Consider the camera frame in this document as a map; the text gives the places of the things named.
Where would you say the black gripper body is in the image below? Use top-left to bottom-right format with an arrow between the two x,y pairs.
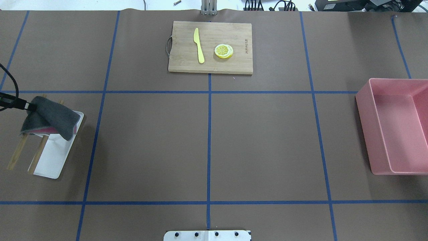
0,92 -> 28,111

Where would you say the grey wiping cloth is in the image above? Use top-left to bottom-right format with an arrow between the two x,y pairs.
20,96 -> 81,141

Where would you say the right wooden stick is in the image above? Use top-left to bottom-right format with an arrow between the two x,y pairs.
28,99 -> 65,174

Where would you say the wooden stick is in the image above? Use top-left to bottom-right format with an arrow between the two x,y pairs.
28,99 -> 65,174
7,110 -> 43,170

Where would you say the left wooden stick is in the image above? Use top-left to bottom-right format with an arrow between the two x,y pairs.
7,110 -> 43,170

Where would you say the white rectangular tray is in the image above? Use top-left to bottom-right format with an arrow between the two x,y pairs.
27,111 -> 85,179

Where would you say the bamboo cutting board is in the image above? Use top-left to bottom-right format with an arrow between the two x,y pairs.
168,20 -> 253,75

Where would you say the yellow plastic knife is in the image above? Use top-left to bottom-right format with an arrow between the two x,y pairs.
193,28 -> 205,64

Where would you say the lemon slice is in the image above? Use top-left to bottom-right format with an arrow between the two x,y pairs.
214,44 -> 234,59

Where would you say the pink plastic bin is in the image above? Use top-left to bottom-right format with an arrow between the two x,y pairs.
355,78 -> 428,175

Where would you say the metal camera stand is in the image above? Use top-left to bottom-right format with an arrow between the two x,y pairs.
201,0 -> 217,16

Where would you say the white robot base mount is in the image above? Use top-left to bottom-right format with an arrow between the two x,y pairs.
163,230 -> 252,241

